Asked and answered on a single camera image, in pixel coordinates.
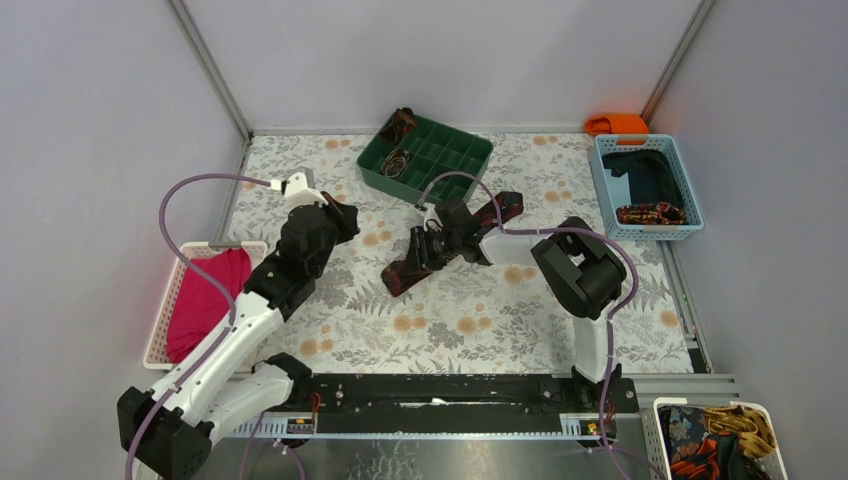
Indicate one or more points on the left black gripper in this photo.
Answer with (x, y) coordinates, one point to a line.
(341, 216)

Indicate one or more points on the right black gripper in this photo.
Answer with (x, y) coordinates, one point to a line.
(427, 261)

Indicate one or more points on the dark red patterned tie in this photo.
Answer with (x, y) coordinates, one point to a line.
(507, 205)

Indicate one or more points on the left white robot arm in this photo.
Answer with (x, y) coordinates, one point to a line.
(173, 426)

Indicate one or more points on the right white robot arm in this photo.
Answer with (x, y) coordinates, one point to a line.
(580, 268)

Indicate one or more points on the green compartment organizer tray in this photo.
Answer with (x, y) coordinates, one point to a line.
(442, 158)

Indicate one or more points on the striped rolled tie in tray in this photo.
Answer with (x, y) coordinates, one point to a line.
(395, 163)

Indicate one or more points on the brown rolled tie back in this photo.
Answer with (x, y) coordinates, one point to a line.
(402, 122)

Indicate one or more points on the magenta cloth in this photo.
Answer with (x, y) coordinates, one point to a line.
(199, 305)

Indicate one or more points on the colourful patterned tie in basket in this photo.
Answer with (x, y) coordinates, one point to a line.
(662, 213)

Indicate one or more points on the orange cloth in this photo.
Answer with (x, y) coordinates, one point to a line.
(631, 128)

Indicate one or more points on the light blue plastic basket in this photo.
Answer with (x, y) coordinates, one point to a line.
(613, 192)

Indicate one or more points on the dark navy cloth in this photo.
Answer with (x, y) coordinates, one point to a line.
(649, 176)

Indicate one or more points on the white basket left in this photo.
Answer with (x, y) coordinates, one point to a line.
(155, 357)

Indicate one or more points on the white basket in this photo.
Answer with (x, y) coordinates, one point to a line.
(155, 357)
(767, 467)

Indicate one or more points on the gold yellow tie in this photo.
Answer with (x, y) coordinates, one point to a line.
(753, 429)

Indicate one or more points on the orange black floral tie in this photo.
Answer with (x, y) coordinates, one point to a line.
(695, 453)

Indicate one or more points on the white basket bottom right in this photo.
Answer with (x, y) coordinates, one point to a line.
(767, 467)

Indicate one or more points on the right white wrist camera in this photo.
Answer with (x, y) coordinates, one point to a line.
(431, 220)

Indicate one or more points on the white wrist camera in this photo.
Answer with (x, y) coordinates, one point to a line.
(298, 189)
(431, 220)

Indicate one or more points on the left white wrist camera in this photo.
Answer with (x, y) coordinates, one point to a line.
(298, 189)

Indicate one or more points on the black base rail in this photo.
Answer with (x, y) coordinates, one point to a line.
(463, 404)

